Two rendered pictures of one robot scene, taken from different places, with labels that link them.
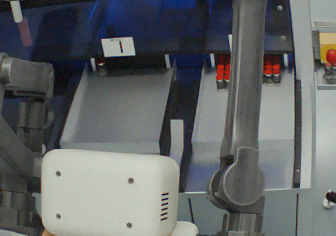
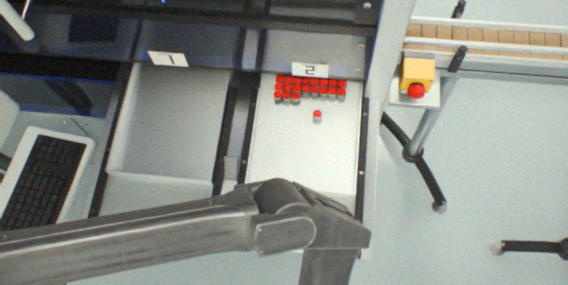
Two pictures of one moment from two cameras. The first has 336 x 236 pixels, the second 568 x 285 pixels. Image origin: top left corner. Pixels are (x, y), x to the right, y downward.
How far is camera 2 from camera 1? 1.08 m
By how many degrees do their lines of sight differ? 27
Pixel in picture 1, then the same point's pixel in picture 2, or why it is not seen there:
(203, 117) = (259, 139)
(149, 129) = (203, 150)
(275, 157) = not seen: hidden behind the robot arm
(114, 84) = (168, 80)
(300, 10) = (388, 49)
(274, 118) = (334, 150)
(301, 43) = (379, 74)
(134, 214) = not seen: outside the picture
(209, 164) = not seen: hidden behind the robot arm
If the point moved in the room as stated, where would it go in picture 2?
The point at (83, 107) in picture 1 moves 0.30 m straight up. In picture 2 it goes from (134, 111) to (92, 50)
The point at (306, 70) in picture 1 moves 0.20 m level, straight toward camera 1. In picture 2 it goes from (379, 92) to (375, 169)
